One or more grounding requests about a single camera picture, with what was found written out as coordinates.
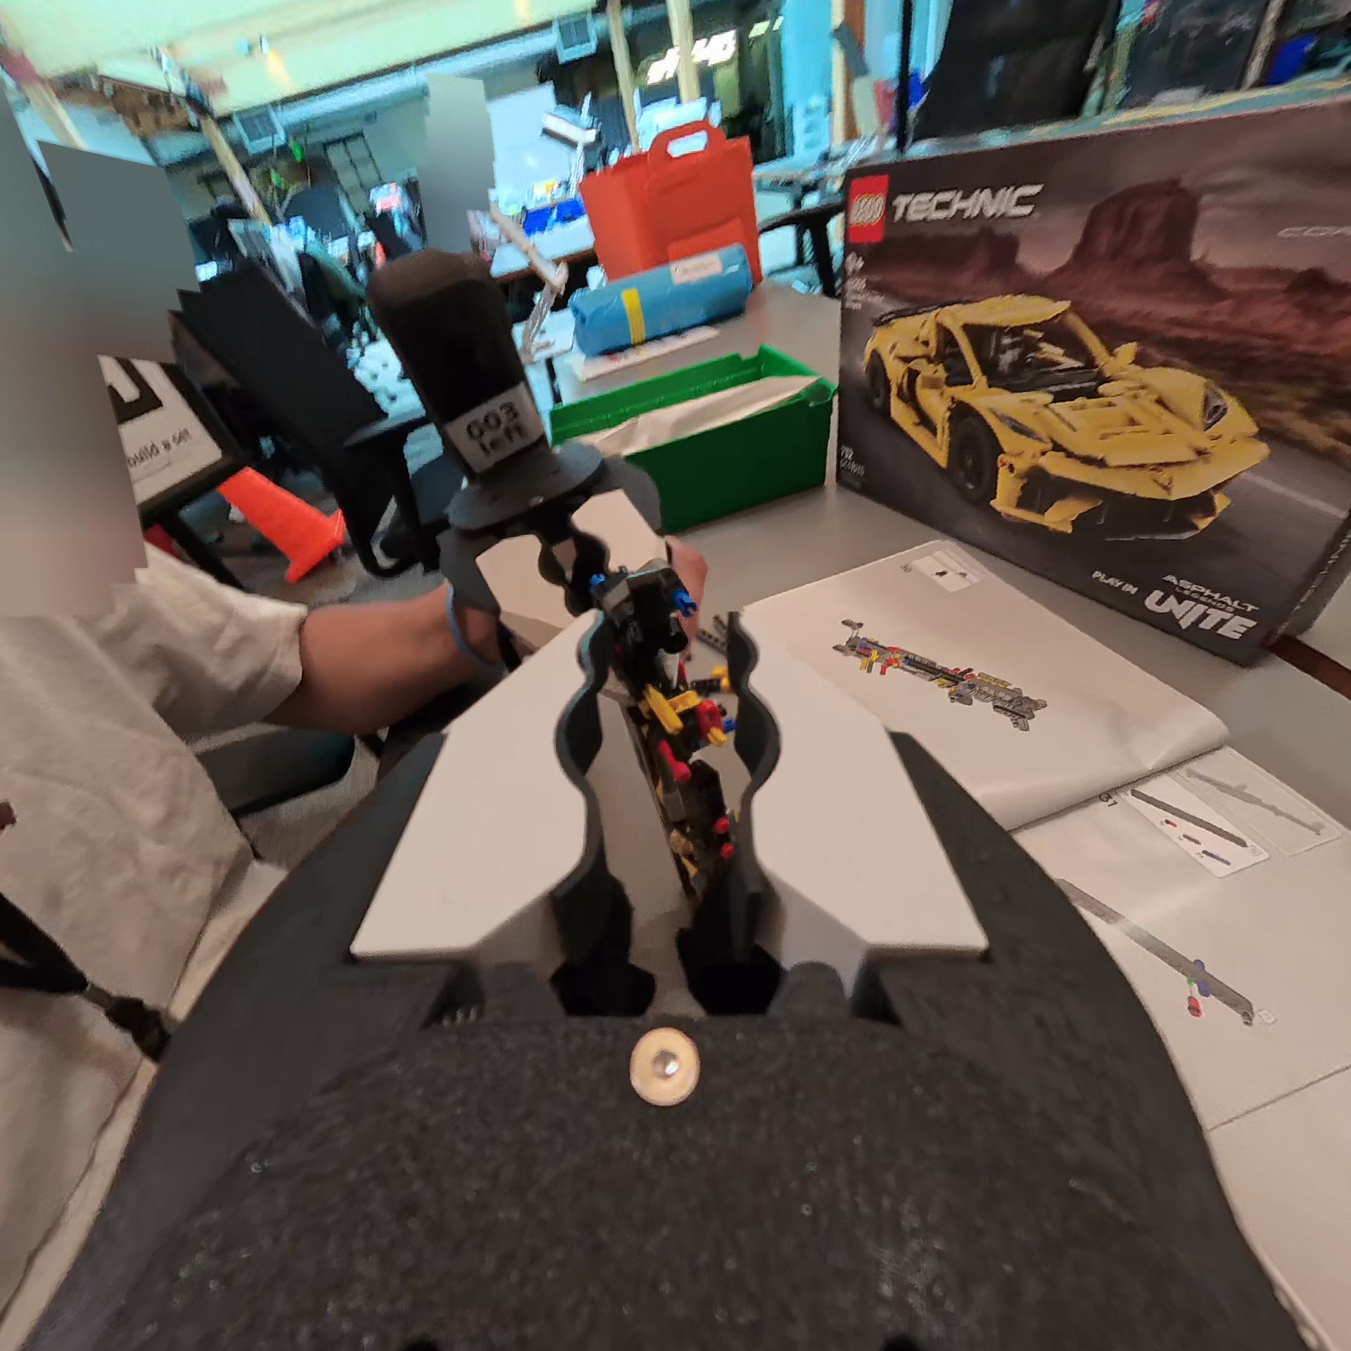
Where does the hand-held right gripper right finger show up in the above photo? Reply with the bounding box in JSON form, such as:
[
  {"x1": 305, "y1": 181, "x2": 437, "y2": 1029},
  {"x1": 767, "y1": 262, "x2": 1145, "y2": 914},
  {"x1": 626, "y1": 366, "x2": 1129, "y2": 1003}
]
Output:
[{"x1": 673, "y1": 614, "x2": 991, "y2": 1017}]

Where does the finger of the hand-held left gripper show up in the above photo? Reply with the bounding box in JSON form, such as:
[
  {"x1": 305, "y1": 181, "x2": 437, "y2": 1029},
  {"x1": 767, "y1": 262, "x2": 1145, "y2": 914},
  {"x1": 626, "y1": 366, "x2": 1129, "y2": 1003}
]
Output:
[
  {"x1": 581, "y1": 494, "x2": 667, "y2": 576},
  {"x1": 478, "y1": 537, "x2": 578, "y2": 646}
]

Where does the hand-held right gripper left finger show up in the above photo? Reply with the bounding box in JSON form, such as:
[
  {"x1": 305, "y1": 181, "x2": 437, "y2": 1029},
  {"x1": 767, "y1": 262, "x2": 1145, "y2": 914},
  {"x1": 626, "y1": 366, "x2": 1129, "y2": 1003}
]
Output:
[{"x1": 351, "y1": 614, "x2": 657, "y2": 1009}]

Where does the partly built lego chassis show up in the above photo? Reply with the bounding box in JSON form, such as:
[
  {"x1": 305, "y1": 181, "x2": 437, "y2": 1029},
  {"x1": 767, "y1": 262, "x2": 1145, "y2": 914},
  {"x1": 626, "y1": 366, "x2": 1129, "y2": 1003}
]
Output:
[{"x1": 590, "y1": 565, "x2": 741, "y2": 903}]

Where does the lego instruction booklet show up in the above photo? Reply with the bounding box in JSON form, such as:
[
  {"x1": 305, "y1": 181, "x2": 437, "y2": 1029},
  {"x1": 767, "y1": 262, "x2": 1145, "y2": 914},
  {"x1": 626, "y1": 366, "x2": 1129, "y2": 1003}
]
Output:
[{"x1": 741, "y1": 541, "x2": 1351, "y2": 1351}]

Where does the person's left forearm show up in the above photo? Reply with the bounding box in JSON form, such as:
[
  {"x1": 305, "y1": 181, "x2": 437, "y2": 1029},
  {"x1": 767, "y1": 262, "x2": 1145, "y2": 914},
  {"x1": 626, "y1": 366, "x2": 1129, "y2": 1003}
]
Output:
[{"x1": 269, "y1": 588, "x2": 500, "y2": 730}]

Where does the lego set box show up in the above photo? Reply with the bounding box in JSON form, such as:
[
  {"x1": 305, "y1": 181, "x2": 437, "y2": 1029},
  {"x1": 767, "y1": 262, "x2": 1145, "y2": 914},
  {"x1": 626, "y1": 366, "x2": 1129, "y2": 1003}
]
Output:
[{"x1": 837, "y1": 103, "x2": 1351, "y2": 667}]

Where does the person's left hand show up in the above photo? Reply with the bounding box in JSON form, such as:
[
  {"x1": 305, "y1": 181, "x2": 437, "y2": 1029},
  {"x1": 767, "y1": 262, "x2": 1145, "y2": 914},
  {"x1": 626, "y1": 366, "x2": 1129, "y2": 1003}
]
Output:
[{"x1": 672, "y1": 545, "x2": 714, "y2": 638}]

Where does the blue wristband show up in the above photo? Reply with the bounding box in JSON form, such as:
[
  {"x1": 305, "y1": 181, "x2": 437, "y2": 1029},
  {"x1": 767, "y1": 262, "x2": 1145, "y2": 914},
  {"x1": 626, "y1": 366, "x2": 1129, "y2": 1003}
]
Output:
[{"x1": 443, "y1": 588, "x2": 511, "y2": 669}]

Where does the wooden board desk stand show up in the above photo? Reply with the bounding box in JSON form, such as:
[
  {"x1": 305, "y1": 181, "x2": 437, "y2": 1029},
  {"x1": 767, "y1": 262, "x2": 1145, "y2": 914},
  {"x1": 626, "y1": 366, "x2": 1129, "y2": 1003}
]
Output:
[{"x1": 487, "y1": 205, "x2": 574, "y2": 366}]

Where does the green plastic bin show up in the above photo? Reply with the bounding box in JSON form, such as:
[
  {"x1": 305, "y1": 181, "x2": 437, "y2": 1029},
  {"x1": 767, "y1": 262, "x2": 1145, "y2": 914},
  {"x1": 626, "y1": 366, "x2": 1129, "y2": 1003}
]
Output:
[{"x1": 550, "y1": 347, "x2": 837, "y2": 536}]

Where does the white paper bag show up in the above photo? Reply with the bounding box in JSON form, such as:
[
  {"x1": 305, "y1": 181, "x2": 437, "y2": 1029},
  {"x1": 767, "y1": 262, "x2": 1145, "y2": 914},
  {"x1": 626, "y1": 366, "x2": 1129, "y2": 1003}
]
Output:
[{"x1": 578, "y1": 377, "x2": 814, "y2": 459}]

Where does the blue wrapped roll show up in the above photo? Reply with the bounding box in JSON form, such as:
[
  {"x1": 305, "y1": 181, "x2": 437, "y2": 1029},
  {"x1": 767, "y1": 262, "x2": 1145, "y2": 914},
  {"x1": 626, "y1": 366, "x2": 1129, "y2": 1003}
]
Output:
[{"x1": 569, "y1": 246, "x2": 753, "y2": 361}]

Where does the orange carry case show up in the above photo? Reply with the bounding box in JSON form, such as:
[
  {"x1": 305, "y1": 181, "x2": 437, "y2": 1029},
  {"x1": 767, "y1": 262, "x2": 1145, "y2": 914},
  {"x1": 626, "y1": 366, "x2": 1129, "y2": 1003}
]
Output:
[{"x1": 581, "y1": 119, "x2": 765, "y2": 287}]

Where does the orange traffic cone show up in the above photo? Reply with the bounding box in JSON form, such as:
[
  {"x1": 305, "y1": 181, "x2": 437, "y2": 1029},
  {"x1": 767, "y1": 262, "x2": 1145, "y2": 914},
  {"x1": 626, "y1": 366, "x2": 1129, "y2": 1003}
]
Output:
[{"x1": 218, "y1": 468, "x2": 351, "y2": 582}]

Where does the framed marker placard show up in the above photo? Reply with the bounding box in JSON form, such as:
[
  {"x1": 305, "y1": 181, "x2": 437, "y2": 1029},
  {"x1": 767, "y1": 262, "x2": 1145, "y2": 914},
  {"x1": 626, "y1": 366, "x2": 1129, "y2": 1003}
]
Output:
[{"x1": 101, "y1": 352, "x2": 248, "y2": 521}]

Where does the black neck strap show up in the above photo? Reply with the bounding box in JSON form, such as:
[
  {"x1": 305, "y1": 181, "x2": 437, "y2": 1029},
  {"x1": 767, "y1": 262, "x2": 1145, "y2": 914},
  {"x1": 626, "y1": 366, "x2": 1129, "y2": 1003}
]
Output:
[{"x1": 0, "y1": 889, "x2": 173, "y2": 1062}]

